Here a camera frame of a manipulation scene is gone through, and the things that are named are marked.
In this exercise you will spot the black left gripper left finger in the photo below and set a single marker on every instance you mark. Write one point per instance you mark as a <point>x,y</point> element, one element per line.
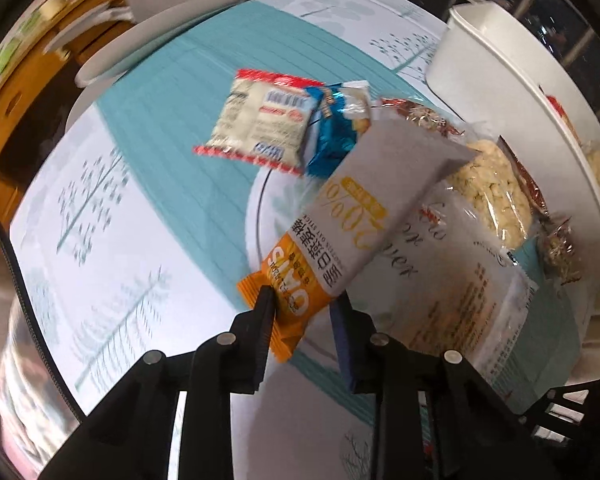
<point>128,435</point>

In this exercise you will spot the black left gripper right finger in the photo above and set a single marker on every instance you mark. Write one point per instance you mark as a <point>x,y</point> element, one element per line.
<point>437,418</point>

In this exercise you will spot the large clear noodle snack bag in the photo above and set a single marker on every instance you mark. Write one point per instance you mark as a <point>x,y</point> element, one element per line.
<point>444,282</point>

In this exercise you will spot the small nut snack packet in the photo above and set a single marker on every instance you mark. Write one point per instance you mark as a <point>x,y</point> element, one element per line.
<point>558,253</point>

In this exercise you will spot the grey orange oat bar packet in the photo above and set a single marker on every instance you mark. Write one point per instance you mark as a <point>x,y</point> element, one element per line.
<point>352,216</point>

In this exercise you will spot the blue snack packet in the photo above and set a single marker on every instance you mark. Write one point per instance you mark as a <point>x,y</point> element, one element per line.
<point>343,115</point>

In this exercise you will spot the teal white tablecloth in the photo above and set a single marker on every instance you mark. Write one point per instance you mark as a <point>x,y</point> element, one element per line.
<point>129,242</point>

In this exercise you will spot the rice cracker clear packet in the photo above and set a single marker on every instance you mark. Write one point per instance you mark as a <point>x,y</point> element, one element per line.
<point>495,183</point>

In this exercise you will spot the red white cracker packet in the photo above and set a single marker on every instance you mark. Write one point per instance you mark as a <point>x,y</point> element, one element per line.
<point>264,121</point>

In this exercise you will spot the white plastic storage bin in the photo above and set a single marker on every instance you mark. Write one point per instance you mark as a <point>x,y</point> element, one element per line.
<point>491,71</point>

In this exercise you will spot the wooden desk with drawers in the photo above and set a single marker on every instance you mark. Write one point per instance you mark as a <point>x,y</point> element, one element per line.
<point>39,58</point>

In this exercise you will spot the white office chair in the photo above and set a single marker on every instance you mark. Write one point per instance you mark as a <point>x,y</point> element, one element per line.
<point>154,23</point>

